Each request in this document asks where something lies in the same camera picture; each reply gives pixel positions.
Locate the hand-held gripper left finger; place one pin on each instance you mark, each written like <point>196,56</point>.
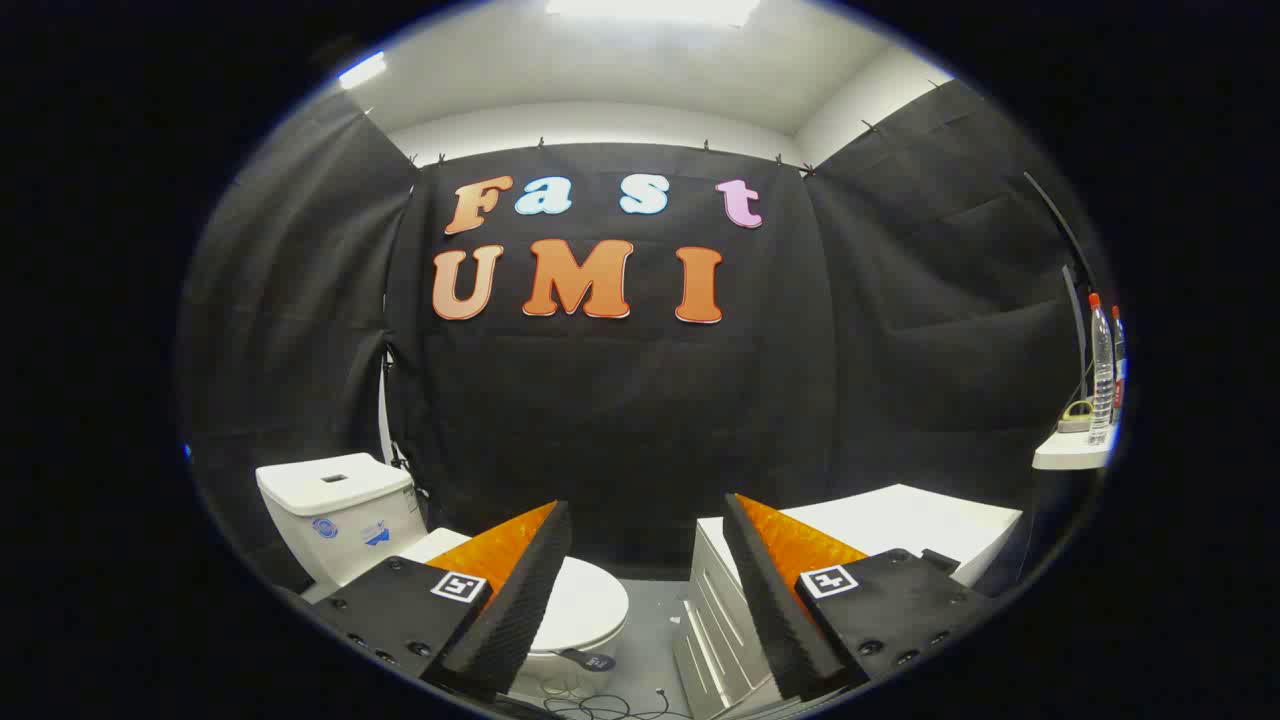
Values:
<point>520,600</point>

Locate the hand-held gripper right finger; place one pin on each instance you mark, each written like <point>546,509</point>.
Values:
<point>770,590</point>

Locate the white toilet lid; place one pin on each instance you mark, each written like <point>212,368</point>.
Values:
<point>590,600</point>

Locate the white toilet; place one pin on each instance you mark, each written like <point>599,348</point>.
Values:
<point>335,510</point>

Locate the white drawer cabinet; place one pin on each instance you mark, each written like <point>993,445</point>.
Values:
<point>900,520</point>

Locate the black backdrop cloth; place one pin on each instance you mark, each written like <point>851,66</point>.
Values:
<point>620,420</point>

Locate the white shelf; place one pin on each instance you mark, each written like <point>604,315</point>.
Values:
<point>1070,455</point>

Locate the tape roll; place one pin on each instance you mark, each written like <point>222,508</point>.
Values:
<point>1076,415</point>

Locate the clear bottle with red cap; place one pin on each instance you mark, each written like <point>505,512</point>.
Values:
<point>1101,370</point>
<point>1119,360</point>

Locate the black thin pole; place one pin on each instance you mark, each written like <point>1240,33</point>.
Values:
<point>1060,230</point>

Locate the ceiling light panel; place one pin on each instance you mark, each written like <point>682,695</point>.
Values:
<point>650,8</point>

